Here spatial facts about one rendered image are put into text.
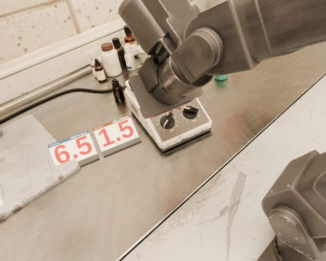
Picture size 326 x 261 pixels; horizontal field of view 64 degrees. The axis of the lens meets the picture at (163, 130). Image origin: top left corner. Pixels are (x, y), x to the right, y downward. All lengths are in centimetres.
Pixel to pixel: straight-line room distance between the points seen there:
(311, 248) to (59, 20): 89
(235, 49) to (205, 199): 30
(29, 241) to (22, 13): 65
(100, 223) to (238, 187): 25
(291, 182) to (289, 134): 31
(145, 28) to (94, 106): 49
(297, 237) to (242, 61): 19
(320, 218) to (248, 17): 20
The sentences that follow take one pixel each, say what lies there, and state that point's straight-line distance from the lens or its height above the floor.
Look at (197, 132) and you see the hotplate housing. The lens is 57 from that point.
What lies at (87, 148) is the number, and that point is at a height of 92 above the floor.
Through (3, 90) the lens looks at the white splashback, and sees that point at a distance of 92.
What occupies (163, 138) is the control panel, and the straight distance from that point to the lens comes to 54.
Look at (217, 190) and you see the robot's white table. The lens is 49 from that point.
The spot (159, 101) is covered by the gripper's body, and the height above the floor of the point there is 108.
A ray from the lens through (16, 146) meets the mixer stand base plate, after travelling 72.
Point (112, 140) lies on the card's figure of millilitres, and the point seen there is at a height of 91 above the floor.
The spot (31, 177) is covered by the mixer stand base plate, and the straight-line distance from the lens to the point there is 61.
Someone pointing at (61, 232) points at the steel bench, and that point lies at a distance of 51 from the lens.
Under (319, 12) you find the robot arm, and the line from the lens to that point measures 21.
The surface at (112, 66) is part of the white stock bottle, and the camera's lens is 88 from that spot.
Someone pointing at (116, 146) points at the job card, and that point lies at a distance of 60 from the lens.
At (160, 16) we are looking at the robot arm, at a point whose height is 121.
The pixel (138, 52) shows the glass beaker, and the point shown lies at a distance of 61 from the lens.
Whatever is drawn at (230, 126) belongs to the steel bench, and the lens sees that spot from 61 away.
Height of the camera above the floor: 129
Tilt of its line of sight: 39 degrees down
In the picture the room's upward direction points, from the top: 10 degrees counter-clockwise
